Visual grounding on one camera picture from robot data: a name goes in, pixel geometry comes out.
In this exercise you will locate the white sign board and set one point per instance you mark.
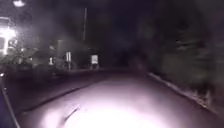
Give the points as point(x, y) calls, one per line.
point(94, 59)
point(68, 56)

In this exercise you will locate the dark asphalt path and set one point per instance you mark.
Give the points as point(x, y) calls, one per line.
point(130, 96)

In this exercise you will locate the kerb strip with grass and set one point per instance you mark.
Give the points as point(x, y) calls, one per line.
point(181, 91)

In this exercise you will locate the row of dark trees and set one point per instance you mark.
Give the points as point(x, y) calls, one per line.
point(186, 50)

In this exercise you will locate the brightly lit building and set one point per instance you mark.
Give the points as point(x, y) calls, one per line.
point(6, 36)

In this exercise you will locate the street lamp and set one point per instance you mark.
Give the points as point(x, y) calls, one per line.
point(18, 3)

